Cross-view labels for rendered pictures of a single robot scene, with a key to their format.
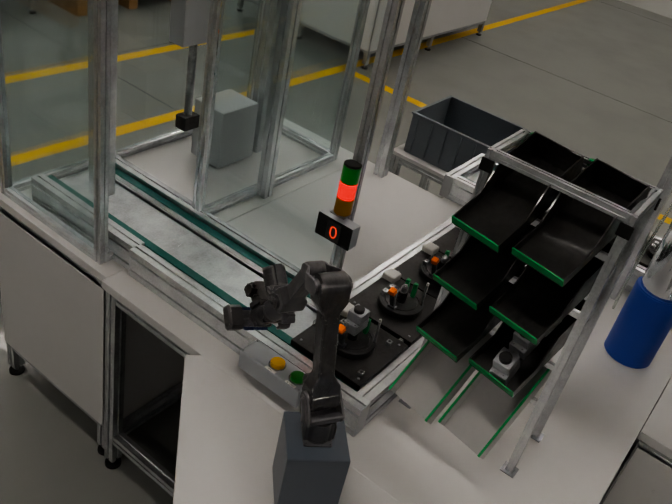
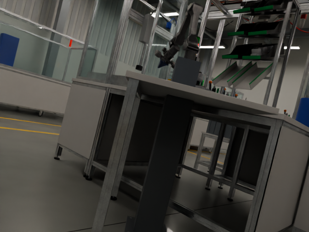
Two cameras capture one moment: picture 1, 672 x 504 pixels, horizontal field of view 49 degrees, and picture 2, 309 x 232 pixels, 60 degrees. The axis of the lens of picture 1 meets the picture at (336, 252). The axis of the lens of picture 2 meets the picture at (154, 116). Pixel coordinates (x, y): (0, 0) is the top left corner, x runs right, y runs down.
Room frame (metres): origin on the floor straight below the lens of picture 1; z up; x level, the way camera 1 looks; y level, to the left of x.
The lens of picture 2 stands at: (-0.49, -0.26, 0.70)
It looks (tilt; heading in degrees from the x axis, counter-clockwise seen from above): 0 degrees down; 12
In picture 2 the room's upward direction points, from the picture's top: 14 degrees clockwise
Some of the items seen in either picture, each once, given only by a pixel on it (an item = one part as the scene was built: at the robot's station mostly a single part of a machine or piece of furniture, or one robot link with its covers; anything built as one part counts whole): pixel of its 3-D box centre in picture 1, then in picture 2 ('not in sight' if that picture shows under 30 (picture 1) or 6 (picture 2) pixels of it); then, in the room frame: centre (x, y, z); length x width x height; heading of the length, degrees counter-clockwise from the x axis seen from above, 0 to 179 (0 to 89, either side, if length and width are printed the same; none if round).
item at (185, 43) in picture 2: (321, 406); (191, 47); (1.13, -0.04, 1.15); 0.09 x 0.07 x 0.06; 120
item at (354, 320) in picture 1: (359, 316); (199, 77); (1.58, -0.10, 1.06); 0.08 x 0.04 x 0.07; 150
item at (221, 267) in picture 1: (274, 302); not in sight; (1.75, 0.15, 0.91); 0.84 x 0.28 x 0.10; 60
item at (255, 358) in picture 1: (275, 372); not in sight; (1.43, 0.09, 0.93); 0.21 x 0.07 x 0.06; 60
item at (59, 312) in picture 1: (191, 259); (129, 131); (2.51, 0.59, 0.43); 1.39 x 0.63 x 0.86; 150
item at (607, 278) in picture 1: (517, 308); (257, 58); (1.50, -0.47, 1.26); 0.36 x 0.21 x 0.80; 60
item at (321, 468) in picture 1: (309, 464); (184, 77); (1.13, -0.05, 0.96); 0.14 x 0.14 x 0.20; 14
